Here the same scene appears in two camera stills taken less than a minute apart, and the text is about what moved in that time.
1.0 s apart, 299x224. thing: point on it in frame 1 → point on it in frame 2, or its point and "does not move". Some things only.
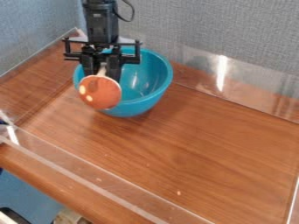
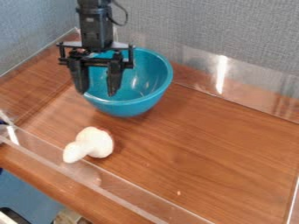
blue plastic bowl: x=144 y=82 does not move
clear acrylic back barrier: x=255 y=84 does not move
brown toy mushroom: x=99 y=90 → x=92 y=142
